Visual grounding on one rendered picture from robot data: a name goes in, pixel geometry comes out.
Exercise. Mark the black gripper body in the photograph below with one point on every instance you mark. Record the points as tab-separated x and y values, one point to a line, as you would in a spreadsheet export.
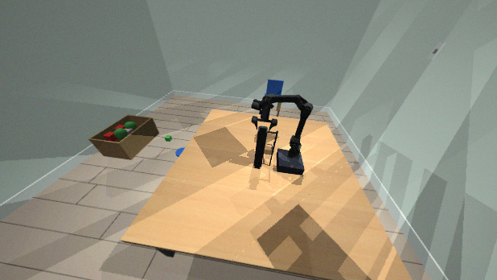
264	118

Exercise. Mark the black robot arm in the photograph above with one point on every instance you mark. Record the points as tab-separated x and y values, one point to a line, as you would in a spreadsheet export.
300	102

